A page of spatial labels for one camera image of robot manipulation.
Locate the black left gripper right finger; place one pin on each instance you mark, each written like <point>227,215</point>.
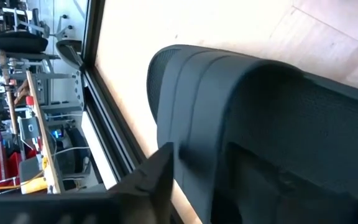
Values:
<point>259,199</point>

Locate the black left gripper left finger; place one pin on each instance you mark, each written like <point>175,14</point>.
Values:
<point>154,180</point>

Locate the black rubber slide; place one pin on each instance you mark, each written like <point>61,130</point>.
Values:
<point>197,109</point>

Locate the white strip panel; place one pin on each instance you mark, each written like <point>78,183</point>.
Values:
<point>99,152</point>

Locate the wooden plank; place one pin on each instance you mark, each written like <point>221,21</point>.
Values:
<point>43,133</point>

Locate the red stop button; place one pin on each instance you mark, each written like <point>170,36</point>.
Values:
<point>30,100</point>

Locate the wooden pole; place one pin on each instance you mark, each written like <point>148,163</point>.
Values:
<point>8,93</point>

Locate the black aluminium table frame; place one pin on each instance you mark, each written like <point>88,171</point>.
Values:
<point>89,31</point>

